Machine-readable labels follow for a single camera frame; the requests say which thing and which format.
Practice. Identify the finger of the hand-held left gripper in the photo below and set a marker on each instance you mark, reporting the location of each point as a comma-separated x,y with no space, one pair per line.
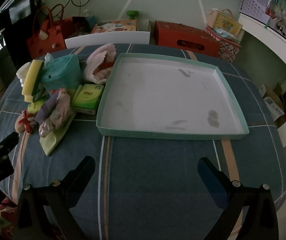
9,141

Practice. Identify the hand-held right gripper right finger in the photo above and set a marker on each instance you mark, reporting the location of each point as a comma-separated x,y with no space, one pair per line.
211,180

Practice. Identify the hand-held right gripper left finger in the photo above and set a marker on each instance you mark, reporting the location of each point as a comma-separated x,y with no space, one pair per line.
84,170

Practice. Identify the light green cloth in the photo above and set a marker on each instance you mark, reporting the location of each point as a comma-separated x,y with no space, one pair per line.
51,140

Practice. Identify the yellow sponge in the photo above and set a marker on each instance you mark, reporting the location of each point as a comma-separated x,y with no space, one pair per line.
31,77

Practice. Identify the shallow teal-rimmed cardboard tray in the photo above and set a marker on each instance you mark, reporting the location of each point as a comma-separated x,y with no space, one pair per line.
163,100

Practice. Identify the pink fluffy cloth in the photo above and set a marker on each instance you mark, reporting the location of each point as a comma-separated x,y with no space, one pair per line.
95,62

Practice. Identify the small yellow-green packet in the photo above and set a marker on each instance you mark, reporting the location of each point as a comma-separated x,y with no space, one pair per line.
34,106

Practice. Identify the red floral cloth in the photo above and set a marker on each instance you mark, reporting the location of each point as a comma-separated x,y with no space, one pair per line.
2,217

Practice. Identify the white plastic cup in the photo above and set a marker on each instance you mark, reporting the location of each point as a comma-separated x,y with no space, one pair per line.
21,73

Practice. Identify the green yellow bottle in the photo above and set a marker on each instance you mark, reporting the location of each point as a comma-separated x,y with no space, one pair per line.
88,96

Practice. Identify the red tote bag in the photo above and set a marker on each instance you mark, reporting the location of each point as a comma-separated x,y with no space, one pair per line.
45,40

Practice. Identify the patterned gift bag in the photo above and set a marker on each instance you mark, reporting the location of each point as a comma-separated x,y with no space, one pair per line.
226,51

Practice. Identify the dark red bag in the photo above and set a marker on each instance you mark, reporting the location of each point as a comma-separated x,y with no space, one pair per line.
74,27

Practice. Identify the black monitor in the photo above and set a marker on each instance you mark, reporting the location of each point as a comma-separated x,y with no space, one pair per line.
20,10

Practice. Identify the white board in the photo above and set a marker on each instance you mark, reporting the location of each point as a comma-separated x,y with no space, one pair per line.
108,38

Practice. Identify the teal pump bottle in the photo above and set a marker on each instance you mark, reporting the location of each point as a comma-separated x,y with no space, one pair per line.
90,20

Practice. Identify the orange toy box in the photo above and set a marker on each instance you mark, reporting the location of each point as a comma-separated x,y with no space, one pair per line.
113,26

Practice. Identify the red cardboard box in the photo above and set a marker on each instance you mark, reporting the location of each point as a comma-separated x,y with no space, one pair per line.
183,33

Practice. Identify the white shelf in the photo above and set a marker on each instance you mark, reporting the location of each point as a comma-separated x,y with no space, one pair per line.
270,33

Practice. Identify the green dumbbell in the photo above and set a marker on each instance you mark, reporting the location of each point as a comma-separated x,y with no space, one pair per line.
132,14

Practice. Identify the white lattice basket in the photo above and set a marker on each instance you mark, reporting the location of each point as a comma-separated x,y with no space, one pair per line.
253,2

